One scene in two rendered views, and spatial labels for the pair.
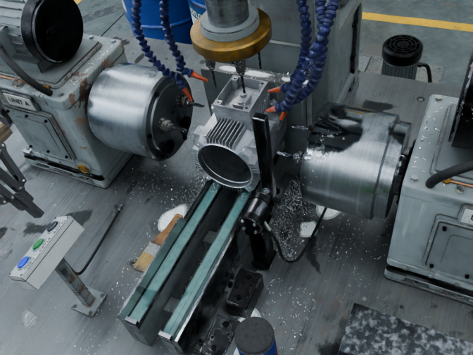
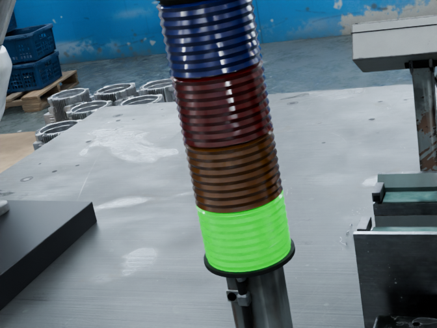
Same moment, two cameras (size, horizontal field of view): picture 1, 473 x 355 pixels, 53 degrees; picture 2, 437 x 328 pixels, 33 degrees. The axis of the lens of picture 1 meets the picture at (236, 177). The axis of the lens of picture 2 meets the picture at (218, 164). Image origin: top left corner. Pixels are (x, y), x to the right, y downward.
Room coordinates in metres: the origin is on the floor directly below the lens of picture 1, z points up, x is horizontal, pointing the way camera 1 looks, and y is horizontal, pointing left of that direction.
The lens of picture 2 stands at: (0.21, -0.43, 1.26)
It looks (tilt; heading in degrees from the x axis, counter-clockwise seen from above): 19 degrees down; 80
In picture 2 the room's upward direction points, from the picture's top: 10 degrees counter-clockwise
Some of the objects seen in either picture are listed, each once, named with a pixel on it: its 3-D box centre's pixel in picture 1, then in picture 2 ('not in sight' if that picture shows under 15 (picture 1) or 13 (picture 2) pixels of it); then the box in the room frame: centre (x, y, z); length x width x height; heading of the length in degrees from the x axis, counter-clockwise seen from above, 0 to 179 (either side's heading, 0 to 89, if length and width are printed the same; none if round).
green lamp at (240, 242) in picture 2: not in sight; (244, 225); (0.29, 0.02, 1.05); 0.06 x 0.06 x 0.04
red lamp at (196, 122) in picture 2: not in sight; (222, 100); (0.29, 0.02, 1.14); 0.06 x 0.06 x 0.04
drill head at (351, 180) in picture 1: (365, 163); not in sight; (0.73, -0.31, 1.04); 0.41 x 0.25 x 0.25; 56
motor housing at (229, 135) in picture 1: (240, 140); not in sight; (0.91, -0.03, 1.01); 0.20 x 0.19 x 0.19; 146
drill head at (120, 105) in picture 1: (129, 107); not in sight; (1.11, 0.26, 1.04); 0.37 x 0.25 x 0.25; 56
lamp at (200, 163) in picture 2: not in sight; (233, 164); (0.29, 0.02, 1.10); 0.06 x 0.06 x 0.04
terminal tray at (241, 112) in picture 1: (242, 103); not in sight; (0.94, -0.05, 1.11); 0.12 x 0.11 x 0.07; 146
